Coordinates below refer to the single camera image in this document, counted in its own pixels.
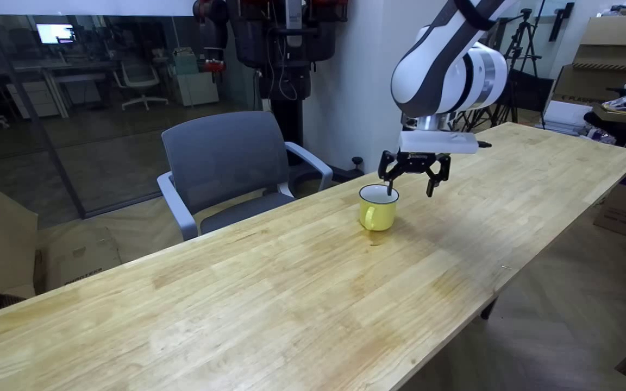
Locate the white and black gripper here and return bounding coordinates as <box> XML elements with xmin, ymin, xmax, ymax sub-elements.
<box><xmin>378</xmin><ymin>130</ymin><xmax>487</xmax><ymax>197</ymax></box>

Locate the yellow enamel mug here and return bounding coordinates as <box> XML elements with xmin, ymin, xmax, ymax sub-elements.
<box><xmin>358</xmin><ymin>184</ymin><xmax>399</xmax><ymax>232</ymax></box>

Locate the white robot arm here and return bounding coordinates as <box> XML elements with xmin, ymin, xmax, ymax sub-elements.
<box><xmin>378</xmin><ymin>0</ymin><xmax>512</xmax><ymax>196</ymax></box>

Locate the red and black robot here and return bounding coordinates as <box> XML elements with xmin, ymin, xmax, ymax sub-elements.
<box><xmin>192</xmin><ymin>0</ymin><xmax>347</xmax><ymax>144</ymax></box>

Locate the grey office chair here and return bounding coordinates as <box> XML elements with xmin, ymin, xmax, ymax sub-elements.
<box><xmin>156</xmin><ymin>110</ymin><xmax>332</xmax><ymax>240</ymax></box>

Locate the white background office chair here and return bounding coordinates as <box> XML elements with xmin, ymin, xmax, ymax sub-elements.
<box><xmin>112</xmin><ymin>58</ymin><xmax>167</xmax><ymax>108</ymax></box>

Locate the lit computer monitor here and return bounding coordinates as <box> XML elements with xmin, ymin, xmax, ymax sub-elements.
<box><xmin>37</xmin><ymin>23</ymin><xmax>75</xmax><ymax>45</ymax></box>

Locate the black camera tripod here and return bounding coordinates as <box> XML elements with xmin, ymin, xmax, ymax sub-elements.
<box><xmin>451</xmin><ymin>9</ymin><xmax>552</xmax><ymax>132</ymax></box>

